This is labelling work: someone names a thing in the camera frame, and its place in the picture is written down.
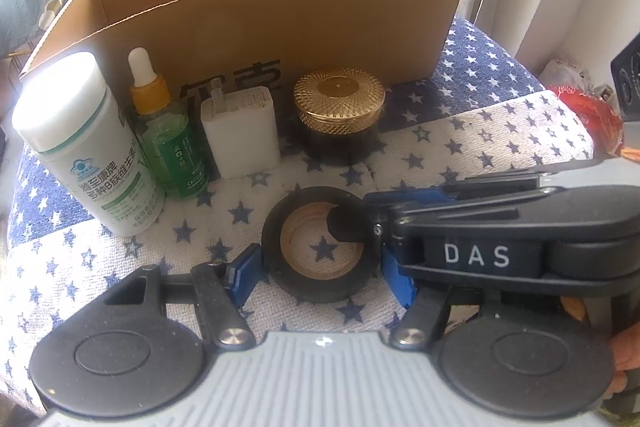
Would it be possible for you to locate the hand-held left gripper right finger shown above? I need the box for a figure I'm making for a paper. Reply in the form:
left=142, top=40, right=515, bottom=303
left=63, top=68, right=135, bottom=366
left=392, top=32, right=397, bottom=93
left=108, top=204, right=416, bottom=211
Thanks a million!
left=382, top=247, right=502, bottom=351

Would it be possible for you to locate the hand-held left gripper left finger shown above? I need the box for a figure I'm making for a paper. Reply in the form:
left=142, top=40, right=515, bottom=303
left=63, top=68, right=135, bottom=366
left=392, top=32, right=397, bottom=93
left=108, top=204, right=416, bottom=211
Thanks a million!
left=102, top=243, right=264, bottom=351

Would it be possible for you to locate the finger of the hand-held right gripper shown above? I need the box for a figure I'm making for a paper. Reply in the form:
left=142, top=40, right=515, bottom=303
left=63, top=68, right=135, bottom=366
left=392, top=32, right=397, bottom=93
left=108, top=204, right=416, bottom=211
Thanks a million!
left=326, top=199, right=401, bottom=249
left=364, top=158, right=607, bottom=214

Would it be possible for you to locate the black tape roll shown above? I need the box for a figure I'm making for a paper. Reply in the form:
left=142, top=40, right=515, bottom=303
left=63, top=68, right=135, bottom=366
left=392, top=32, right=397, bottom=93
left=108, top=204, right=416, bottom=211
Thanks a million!
left=261, top=187, right=384, bottom=306

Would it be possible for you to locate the black jar with gold lid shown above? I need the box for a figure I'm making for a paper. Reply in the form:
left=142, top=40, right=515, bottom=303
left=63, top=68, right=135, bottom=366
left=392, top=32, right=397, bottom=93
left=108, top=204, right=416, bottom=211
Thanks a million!
left=292, top=66, right=387, bottom=166

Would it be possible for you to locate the white charger plug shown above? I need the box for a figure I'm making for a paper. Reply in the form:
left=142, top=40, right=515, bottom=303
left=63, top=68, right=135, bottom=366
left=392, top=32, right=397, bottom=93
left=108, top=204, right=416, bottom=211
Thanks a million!
left=200, top=81, right=281, bottom=180

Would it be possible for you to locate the green dropper bottle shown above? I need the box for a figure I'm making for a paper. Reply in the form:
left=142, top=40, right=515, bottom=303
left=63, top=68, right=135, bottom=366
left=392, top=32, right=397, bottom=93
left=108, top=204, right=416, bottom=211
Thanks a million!
left=127, top=48, right=211, bottom=200

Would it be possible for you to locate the brown cardboard box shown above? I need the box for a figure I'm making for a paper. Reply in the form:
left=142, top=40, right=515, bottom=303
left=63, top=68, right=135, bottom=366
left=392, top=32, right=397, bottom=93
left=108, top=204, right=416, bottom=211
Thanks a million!
left=19, top=0, right=469, bottom=128

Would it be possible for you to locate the white supplement bottle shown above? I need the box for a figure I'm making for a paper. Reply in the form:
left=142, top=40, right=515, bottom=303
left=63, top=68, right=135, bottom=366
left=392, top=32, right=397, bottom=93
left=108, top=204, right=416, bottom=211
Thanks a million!
left=11, top=52, right=166, bottom=237

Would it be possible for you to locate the person's right hand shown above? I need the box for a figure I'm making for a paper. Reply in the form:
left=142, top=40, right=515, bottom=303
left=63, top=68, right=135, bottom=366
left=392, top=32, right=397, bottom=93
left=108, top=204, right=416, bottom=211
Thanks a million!
left=607, top=329, right=640, bottom=391

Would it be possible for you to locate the star-printed blanket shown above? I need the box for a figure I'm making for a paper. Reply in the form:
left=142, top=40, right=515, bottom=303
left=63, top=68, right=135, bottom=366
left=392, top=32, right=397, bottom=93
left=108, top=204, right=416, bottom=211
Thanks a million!
left=0, top=14, right=597, bottom=408

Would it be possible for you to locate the red plastic bag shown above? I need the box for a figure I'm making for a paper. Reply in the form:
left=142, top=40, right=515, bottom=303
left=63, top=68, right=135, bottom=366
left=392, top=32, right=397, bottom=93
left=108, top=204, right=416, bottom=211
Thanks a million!
left=546, top=84, right=626, bottom=154

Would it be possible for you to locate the pale plastic bag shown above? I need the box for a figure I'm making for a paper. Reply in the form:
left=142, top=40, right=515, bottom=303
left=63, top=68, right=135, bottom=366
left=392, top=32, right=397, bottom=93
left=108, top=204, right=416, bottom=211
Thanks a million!
left=542, top=59, right=601, bottom=92

